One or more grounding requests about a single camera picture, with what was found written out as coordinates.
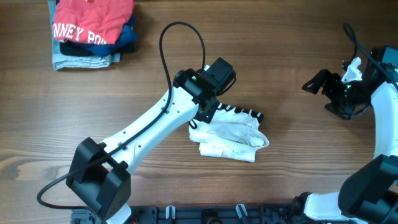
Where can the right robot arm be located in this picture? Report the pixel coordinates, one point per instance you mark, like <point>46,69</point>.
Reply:
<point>365,196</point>

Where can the grey rail clip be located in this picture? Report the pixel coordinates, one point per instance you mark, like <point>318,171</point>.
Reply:
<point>241,211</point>
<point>170,212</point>

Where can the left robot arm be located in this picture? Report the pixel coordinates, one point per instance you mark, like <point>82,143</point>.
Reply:
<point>102,171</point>

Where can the right grey rail clip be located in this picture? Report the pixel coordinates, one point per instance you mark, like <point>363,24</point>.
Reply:
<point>241,211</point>

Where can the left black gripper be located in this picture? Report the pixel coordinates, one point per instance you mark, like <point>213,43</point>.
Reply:
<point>210,111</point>

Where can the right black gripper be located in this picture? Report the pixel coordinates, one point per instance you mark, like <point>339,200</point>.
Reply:
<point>330,86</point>

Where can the navy blue folded garment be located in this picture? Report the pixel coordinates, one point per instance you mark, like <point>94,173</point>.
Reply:
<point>121,39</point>

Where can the left grey rail clip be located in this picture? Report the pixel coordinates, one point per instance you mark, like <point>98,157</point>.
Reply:
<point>170,212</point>

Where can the black folded garment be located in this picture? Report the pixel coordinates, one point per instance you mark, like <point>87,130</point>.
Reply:
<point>83,50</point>

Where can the red folded t-shirt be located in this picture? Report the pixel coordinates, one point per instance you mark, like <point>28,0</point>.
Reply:
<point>98,22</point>

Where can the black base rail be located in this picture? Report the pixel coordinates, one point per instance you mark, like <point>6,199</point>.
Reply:
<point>265,214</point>

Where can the light grey folded jeans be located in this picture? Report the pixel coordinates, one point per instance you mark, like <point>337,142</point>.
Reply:
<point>60,60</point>

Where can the white underwear black striped waistband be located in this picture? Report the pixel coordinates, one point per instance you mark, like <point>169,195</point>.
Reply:
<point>233,133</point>

